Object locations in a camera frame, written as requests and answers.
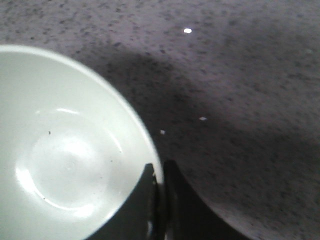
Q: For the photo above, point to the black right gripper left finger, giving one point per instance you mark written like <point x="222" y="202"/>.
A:
<point x="137" y="218"/>

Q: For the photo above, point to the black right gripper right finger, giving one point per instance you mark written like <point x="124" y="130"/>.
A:
<point x="189" y="216"/>

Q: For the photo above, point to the light green bowl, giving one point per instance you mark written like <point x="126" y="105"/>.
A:
<point x="72" y="149"/>

